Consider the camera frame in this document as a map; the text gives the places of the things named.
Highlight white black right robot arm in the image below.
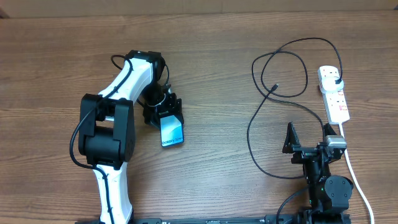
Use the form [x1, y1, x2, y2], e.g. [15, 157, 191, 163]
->
[282, 122, 354, 223]

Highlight black usb charging cable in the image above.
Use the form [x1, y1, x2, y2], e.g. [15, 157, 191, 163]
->
[247, 37, 344, 180]

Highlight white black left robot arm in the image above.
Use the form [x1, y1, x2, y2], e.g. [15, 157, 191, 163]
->
[69, 50, 184, 223]

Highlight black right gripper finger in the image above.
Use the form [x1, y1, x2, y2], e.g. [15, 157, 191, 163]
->
[323, 123, 336, 137]
[282, 122, 301, 153]

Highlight smartphone with teal screen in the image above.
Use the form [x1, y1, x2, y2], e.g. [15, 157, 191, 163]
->
[160, 115, 184, 147]

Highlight white charger plug adapter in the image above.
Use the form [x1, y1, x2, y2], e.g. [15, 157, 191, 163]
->
[320, 77, 344, 94]

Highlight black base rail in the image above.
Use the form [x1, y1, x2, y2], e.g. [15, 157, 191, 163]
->
[74, 213, 352, 224]

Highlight white power strip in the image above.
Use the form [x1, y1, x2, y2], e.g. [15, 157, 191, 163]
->
[317, 65, 350, 124]

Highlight white power strip cord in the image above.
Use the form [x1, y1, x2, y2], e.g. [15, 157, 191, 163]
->
[338, 122, 376, 224]

